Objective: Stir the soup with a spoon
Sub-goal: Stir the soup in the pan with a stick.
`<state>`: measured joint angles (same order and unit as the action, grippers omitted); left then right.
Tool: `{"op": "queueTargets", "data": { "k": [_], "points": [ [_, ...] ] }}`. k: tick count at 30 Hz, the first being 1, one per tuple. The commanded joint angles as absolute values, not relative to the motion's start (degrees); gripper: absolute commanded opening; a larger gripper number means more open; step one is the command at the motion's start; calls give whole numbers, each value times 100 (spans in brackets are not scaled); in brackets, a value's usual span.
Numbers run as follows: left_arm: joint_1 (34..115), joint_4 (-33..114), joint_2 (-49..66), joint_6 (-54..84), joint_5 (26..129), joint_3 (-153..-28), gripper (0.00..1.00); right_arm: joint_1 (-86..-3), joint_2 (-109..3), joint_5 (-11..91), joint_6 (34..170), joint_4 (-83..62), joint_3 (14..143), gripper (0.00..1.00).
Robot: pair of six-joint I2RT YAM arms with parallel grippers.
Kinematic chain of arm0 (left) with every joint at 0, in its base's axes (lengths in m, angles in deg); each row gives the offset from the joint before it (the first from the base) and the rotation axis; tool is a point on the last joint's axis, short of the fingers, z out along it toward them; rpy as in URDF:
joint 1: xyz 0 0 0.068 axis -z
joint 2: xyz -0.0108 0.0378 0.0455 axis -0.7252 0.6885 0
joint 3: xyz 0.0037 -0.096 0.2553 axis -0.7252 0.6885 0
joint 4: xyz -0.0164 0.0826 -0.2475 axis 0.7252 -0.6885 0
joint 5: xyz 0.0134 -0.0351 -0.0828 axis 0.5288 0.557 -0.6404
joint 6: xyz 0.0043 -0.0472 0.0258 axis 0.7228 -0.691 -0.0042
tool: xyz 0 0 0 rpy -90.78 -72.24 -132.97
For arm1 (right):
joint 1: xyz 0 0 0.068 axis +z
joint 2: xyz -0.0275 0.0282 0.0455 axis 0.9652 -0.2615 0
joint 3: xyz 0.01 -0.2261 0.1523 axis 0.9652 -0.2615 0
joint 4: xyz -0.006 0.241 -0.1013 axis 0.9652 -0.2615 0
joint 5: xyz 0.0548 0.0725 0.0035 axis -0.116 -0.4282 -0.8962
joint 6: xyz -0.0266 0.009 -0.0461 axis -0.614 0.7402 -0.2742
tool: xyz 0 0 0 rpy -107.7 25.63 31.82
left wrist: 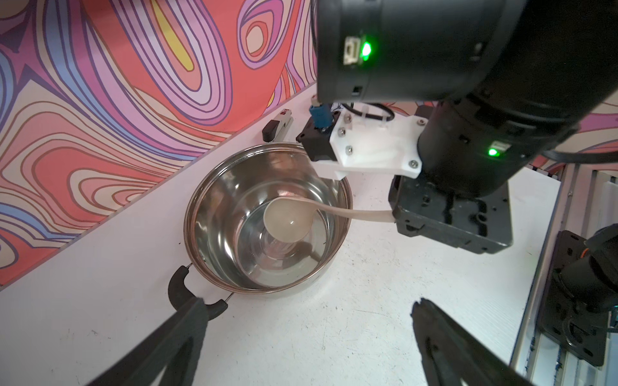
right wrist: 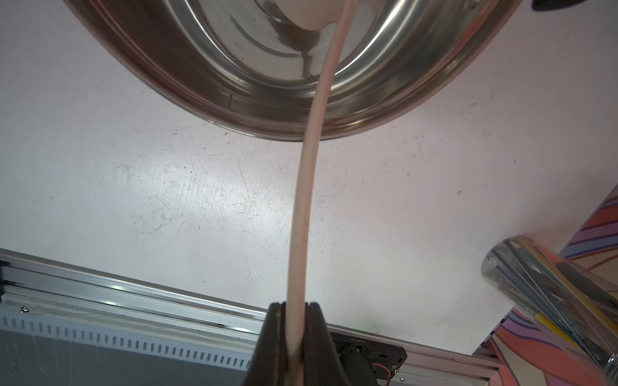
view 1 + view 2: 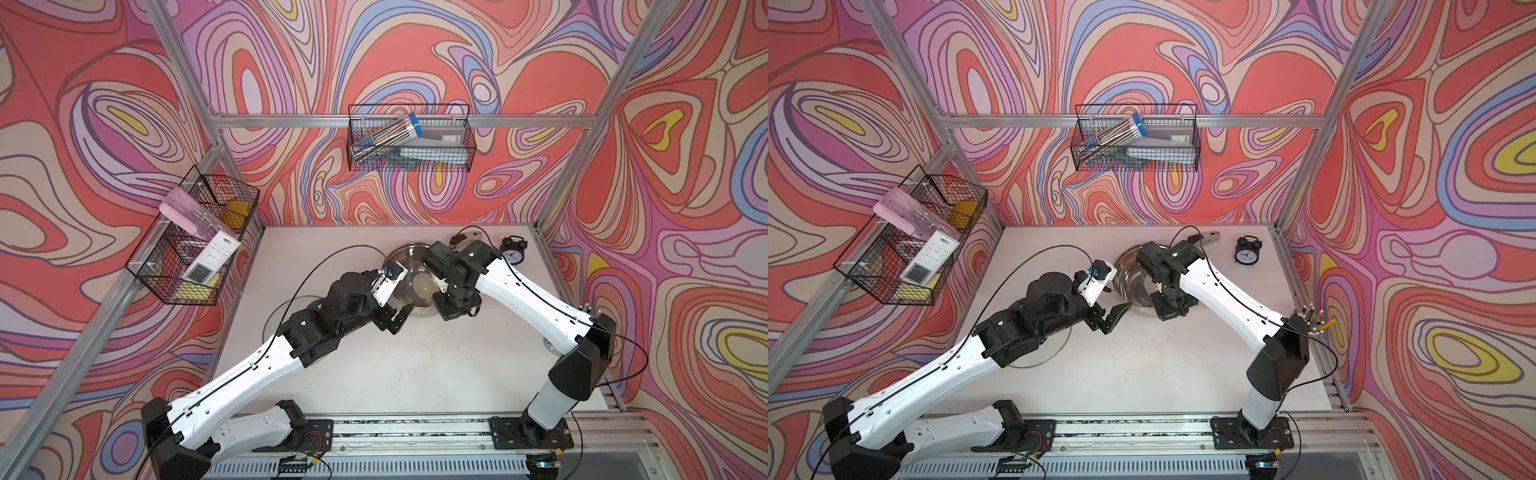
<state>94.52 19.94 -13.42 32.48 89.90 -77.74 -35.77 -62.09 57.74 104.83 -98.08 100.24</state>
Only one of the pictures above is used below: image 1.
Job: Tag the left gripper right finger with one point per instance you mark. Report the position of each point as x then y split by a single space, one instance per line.
451 356

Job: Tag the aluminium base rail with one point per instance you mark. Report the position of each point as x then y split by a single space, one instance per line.
587 202

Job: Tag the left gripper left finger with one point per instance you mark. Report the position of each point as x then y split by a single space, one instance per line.
170 354

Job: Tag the beige plastic ladle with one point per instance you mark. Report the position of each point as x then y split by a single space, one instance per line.
289 219

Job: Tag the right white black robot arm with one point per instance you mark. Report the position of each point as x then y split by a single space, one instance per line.
453 98

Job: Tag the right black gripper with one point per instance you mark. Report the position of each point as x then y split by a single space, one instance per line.
478 225

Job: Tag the beige black stapler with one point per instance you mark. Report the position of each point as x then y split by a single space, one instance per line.
276 129

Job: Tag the stainless steel pot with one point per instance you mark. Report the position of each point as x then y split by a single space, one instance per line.
229 240

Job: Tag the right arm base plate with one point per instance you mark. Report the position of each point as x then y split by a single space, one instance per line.
580 293

